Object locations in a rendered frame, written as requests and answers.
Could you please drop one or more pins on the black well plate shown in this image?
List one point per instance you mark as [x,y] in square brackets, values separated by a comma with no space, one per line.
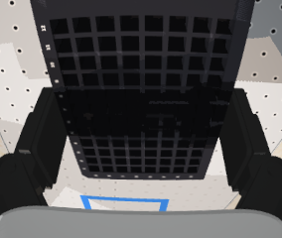
[143,131]

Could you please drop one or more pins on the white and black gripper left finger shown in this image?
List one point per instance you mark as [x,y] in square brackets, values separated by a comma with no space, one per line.
[34,166]

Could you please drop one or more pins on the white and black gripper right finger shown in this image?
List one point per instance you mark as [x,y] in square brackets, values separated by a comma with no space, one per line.
[251,171]

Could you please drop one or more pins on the blue tape outline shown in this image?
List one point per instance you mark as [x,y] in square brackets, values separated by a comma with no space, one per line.
[85,198]

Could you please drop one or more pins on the grey flat base plate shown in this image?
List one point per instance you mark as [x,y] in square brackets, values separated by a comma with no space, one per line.
[23,74]

